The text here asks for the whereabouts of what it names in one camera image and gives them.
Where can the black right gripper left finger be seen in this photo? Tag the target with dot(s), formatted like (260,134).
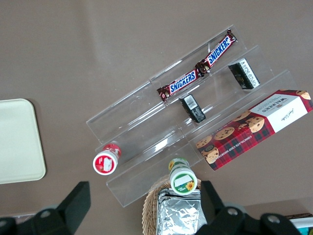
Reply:
(78,205)

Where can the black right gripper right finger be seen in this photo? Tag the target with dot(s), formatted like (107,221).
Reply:
(212,205)

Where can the oval wicker basket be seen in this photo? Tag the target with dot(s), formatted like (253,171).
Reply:
(149,208)

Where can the beige rectangular tray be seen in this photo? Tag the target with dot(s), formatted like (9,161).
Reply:
(19,142)

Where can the silver foil packet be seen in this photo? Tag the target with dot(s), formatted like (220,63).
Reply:
(181,215)

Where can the green lid yogurt cup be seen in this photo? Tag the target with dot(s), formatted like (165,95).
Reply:
(183,182)

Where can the red lid yogurt cup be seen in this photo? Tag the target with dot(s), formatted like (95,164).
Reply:
(105,162)

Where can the red tartan cookie box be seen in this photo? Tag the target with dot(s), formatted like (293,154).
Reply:
(254,127)

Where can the clear acrylic stepped shelf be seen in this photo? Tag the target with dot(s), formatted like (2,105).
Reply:
(137,137)

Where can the white plastic bin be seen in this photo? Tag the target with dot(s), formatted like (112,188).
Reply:
(303,222)

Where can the small black box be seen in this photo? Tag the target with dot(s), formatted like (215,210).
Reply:
(193,109)
(244,73)

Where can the Snickers bar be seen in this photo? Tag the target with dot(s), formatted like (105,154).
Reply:
(181,83)
(218,51)

